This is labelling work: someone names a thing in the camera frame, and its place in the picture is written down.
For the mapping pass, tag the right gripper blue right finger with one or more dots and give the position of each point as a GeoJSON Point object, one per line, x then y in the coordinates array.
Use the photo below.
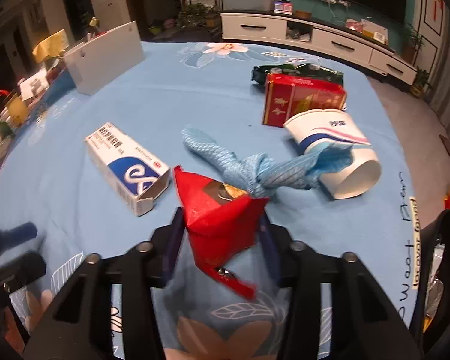
{"type": "Point", "coordinates": [270, 252]}

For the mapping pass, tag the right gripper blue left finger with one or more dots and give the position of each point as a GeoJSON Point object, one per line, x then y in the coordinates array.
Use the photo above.
{"type": "Point", "coordinates": [174, 237]}

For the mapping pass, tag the red snack bag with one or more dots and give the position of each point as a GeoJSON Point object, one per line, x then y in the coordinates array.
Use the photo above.
{"type": "Point", "coordinates": [221, 222]}

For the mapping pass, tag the blue textured cloth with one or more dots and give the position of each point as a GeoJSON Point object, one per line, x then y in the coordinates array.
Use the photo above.
{"type": "Point", "coordinates": [259, 174]}

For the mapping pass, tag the white blue medicine box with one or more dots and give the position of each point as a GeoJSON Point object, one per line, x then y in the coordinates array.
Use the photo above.
{"type": "Point", "coordinates": [138, 176]}

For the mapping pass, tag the white blue paper cup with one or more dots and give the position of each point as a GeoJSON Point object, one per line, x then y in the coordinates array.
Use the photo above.
{"type": "Point", "coordinates": [312, 128]}

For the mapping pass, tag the red cigarette carton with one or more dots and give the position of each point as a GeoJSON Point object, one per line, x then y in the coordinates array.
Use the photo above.
{"type": "Point", "coordinates": [287, 96]}

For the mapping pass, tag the dark green foil bag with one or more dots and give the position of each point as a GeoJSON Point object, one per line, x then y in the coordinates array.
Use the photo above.
{"type": "Point", "coordinates": [310, 70]}

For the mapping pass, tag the black trash bin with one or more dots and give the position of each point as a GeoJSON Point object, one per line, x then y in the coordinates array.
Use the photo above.
{"type": "Point", "coordinates": [434, 340]}

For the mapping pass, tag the blue floral tablecloth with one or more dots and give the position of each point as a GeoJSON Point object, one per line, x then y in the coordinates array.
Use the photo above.
{"type": "Point", "coordinates": [349, 280]}

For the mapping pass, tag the yellow bottle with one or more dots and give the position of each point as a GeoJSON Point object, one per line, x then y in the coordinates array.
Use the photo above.
{"type": "Point", "coordinates": [18, 110]}

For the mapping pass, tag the white tv cabinet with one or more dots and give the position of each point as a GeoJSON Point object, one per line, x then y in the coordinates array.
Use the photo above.
{"type": "Point", "coordinates": [342, 44]}

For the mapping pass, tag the plant stand with greenery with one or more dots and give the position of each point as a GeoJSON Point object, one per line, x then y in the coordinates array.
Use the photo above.
{"type": "Point", "coordinates": [198, 16]}

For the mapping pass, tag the potted plant on floor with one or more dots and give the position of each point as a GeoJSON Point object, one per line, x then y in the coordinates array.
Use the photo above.
{"type": "Point", "coordinates": [421, 84]}

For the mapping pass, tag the translucent storage box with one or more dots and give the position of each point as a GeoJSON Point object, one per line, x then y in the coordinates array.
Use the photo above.
{"type": "Point", "coordinates": [247, 0]}

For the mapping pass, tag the potted plant by cabinet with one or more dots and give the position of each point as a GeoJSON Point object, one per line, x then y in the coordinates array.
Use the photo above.
{"type": "Point", "coordinates": [411, 43]}

